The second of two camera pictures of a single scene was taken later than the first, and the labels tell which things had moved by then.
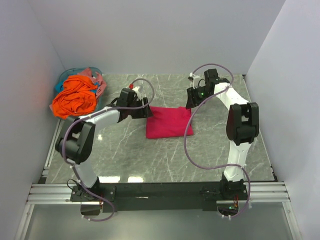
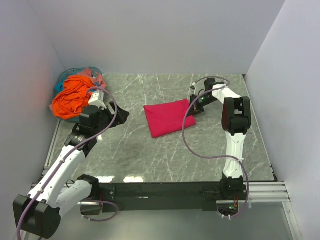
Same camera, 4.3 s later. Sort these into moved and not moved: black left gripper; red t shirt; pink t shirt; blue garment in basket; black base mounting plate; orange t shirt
Moved: black left gripper; red t shirt
Not moved: blue garment in basket; orange t shirt; black base mounting plate; pink t shirt
